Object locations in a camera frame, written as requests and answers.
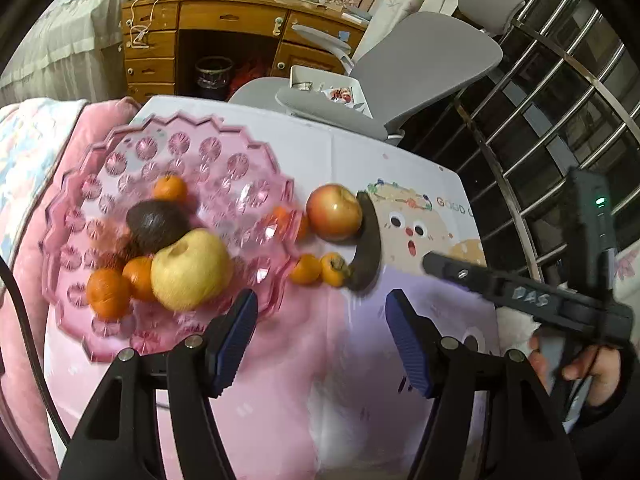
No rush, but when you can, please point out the yellow pear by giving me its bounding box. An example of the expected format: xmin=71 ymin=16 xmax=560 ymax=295
xmin=151 ymin=229 xmax=233 ymax=312

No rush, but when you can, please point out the small yellow orange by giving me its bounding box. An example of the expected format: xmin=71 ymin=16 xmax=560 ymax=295
xmin=320 ymin=252 xmax=350 ymax=288
xmin=288 ymin=254 xmax=322 ymax=286

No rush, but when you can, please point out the dark overripe banana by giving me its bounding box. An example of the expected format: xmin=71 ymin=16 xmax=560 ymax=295
xmin=345 ymin=191 xmax=382 ymax=292

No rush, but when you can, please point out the orange mandarin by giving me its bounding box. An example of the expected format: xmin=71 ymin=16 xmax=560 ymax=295
xmin=122 ymin=256 xmax=156 ymax=304
xmin=152 ymin=174 xmax=189 ymax=203
xmin=270 ymin=206 xmax=310 ymax=242
xmin=86 ymin=268 xmax=131 ymax=322

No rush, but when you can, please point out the dark green avocado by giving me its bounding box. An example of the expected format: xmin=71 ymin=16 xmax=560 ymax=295
xmin=126 ymin=200 xmax=191 ymax=254

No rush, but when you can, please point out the red yellow apple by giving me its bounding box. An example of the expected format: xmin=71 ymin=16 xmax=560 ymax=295
xmin=306 ymin=183 xmax=362 ymax=242

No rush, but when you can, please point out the person right hand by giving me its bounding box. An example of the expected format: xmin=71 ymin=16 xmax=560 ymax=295
xmin=527 ymin=334 xmax=624 ymax=409

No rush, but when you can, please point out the cartoon printed tablecloth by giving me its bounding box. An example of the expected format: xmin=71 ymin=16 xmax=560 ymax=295
xmin=140 ymin=96 xmax=499 ymax=479

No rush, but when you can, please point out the pink plastic fruit bowl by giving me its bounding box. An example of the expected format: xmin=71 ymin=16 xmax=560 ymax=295
xmin=42 ymin=113 xmax=300 ymax=362

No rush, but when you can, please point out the metal window grille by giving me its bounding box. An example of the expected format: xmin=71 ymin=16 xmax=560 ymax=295
xmin=402 ymin=0 xmax=639 ymax=284

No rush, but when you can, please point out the grey office chair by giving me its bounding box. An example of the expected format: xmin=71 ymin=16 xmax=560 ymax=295
xmin=230 ymin=0 xmax=525 ymax=144

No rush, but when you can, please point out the white tray on chair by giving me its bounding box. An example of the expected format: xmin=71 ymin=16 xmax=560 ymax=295
xmin=290 ymin=65 xmax=372 ymax=118

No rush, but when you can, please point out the black waste bin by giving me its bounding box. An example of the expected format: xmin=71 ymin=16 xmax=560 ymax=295
xmin=195 ymin=56 xmax=233 ymax=101

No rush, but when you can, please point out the wooden desk with drawers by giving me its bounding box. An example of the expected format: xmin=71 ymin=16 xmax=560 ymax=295
xmin=122 ymin=0 xmax=366 ymax=104

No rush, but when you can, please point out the lace covered cabinet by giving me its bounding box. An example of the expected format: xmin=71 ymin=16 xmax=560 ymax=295
xmin=1 ymin=0 xmax=129 ymax=105

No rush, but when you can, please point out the black cable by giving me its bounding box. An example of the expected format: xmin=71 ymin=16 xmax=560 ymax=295
xmin=0 ymin=253 xmax=72 ymax=449

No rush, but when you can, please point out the white charger cable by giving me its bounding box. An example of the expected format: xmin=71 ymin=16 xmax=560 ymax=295
xmin=120 ymin=0 xmax=170 ymax=51

